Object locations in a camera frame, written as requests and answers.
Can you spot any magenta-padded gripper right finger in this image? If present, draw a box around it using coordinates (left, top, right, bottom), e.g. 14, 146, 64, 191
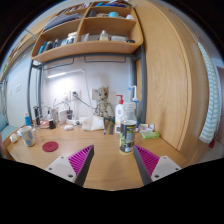
133, 145, 182, 186

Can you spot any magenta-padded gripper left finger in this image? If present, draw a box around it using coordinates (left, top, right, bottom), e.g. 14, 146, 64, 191
43, 144, 95, 187

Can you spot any clear bottle with dark label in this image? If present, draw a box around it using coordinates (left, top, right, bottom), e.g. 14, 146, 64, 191
118, 101, 138, 156

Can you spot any flat round red coaster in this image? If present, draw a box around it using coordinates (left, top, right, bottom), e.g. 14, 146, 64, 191
42, 140, 60, 153

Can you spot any green packet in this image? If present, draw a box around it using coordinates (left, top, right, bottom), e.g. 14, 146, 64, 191
141, 130, 161, 140

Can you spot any white mug with blue print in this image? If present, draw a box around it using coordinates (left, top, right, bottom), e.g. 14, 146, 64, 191
17, 125, 37, 148

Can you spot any white power strip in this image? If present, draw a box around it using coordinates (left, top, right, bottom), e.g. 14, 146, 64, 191
65, 118, 83, 126

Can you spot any white charger block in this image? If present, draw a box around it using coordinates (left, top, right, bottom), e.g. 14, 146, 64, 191
58, 109, 69, 124

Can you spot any wrapped pale bun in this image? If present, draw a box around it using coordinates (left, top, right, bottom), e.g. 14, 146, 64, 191
9, 133, 19, 144

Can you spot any blue tube with white cap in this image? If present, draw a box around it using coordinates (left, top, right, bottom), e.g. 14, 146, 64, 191
23, 111, 33, 127

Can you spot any black electric shaver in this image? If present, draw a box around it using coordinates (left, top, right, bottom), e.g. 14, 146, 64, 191
32, 105, 42, 126

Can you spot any bed with teal sheet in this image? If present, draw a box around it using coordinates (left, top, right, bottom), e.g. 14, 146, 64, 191
0, 113, 18, 141

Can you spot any white pump bottle red top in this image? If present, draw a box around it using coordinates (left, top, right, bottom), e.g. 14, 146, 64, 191
114, 94, 126, 134

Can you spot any wooden tree creature figurine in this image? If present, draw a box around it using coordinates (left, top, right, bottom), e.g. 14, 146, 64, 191
94, 86, 114, 118

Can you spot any white desk lamp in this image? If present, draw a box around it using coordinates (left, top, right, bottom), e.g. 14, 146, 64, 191
45, 68, 96, 126

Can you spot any clear blue spray bottle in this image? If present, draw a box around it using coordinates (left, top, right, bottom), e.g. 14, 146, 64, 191
128, 85, 141, 128

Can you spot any white green striped towel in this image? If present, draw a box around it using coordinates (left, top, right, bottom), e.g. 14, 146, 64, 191
197, 41, 223, 144

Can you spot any wooden shelf unit with items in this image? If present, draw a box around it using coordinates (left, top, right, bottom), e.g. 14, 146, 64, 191
30, 0, 144, 64

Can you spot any grey metal desk frame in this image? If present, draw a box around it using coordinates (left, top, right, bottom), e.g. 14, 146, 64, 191
26, 44, 148, 124

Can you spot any wooden loft bed frame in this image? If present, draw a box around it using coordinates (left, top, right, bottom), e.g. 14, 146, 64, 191
0, 26, 44, 81

